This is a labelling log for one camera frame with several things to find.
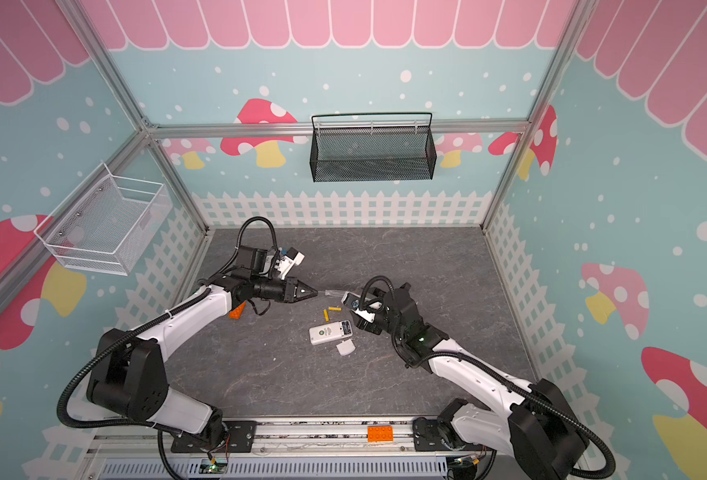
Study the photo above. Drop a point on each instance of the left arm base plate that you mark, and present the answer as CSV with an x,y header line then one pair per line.
x,y
233,436

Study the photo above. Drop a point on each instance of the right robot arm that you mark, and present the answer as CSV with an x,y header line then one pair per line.
x,y
531,422

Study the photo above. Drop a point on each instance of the white remote control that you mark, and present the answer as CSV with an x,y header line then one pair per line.
x,y
331,332

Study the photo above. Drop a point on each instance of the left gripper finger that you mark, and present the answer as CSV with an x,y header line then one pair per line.
x,y
302,287
305,295

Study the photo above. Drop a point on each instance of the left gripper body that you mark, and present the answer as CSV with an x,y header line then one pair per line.
x,y
276,289

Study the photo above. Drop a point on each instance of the orange toy brick on rail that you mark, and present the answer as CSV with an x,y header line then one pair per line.
x,y
380,434

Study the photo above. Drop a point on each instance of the black mesh wall basket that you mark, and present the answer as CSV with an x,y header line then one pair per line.
x,y
382,146

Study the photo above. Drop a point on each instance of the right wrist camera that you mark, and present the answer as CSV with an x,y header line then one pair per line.
x,y
363,311

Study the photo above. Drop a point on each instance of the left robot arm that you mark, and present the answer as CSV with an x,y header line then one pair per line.
x,y
126,383

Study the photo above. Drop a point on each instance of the orange toy block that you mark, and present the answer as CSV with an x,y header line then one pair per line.
x,y
238,311

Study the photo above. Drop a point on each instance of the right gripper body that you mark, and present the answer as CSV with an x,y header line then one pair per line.
x,y
377,314

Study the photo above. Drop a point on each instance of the white battery cover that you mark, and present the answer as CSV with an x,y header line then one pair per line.
x,y
346,348

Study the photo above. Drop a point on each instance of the clear handle screwdriver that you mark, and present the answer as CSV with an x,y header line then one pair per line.
x,y
339,294

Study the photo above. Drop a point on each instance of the white wire wall basket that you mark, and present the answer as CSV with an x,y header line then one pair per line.
x,y
106,225

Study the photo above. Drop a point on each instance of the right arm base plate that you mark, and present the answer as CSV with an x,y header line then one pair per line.
x,y
434,434

